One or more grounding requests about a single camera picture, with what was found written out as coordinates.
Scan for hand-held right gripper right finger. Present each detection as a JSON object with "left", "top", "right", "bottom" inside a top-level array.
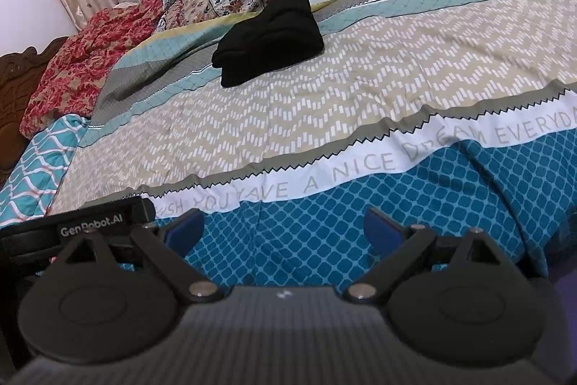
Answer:
[{"left": 346, "top": 207, "right": 502, "bottom": 303}]

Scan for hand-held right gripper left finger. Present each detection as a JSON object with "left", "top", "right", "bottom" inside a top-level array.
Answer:
[{"left": 58, "top": 207, "right": 218, "bottom": 302}]

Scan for black pants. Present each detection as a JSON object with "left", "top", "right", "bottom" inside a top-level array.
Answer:
[{"left": 211, "top": 0, "right": 326, "bottom": 88}]

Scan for teal wavy print cloth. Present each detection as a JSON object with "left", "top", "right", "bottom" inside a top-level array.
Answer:
[{"left": 0, "top": 114, "right": 92, "bottom": 229}]

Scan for patterned striped bed sheet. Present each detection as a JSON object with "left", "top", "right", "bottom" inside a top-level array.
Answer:
[{"left": 43, "top": 0, "right": 577, "bottom": 289}]

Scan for dark carved wooden headboard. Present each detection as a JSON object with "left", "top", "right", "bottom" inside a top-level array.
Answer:
[{"left": 0, "top": 35, "right": 69, "bottom": 188}]

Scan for red floral pillow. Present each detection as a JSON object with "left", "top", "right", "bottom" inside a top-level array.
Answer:
[{"left": 20, "top": 0, "right": 353, "bottom": 141}]

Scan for purple cloth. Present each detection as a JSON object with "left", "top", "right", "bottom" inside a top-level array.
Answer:
[{"left": 547, "top": 265, "right": 577, "bottom": 350}]

